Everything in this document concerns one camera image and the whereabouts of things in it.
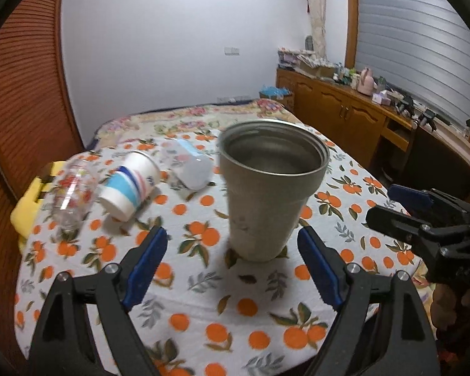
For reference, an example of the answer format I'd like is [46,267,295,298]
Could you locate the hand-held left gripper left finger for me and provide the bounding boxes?
[27,225,169,376]

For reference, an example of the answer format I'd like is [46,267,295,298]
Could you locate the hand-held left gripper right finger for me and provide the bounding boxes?
[297,226,441,376]

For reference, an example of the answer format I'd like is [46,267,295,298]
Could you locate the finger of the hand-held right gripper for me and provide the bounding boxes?
[389,184,470,224]
[366,205,470,253]

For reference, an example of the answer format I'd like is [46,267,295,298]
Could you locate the white blue striped paper cup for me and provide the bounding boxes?
[98,151,161,222]

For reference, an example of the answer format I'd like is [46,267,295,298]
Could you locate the stainless steel cup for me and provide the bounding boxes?
[218,121,330,262]

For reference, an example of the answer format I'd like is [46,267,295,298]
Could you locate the clear printed glass cup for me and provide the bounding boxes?
[49,156,100,230]

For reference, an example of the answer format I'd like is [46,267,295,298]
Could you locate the translucent white plastic cup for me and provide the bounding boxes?
[159,138,213,191]

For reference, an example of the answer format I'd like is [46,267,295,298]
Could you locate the person's right hand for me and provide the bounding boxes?
[431,282,470,355]

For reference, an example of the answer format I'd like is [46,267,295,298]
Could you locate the small black gadget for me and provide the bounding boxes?
[420,110,438,131]
[395,96,415,117]

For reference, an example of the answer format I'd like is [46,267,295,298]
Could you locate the orange fruit print tablecloth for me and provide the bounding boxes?
[13,119,431,376]

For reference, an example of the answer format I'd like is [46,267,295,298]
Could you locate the wooden cabinet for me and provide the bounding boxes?
[276,66,416,173]

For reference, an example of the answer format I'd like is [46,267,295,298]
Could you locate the yellow cushion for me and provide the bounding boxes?
[10,160,63,251]

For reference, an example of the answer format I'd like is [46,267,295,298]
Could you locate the floral bed blanket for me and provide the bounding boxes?
[88,100,298,149]

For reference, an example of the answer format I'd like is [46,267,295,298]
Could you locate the grey window blind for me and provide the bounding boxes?
[354,0,470,126]

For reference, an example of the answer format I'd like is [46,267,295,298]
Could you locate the pile of blue packets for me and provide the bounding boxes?
[258,84,294,101]

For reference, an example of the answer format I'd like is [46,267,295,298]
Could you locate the pile of boxes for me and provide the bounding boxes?
[278,45,337,80]

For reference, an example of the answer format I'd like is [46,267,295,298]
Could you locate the cream curtain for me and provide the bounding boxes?
[303,0,328,60]

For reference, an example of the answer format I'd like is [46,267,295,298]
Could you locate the wooden slatted door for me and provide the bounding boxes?
[0,0,84,361]

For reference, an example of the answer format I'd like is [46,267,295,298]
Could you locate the wooden window frame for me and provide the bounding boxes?
[345,0,371,70]

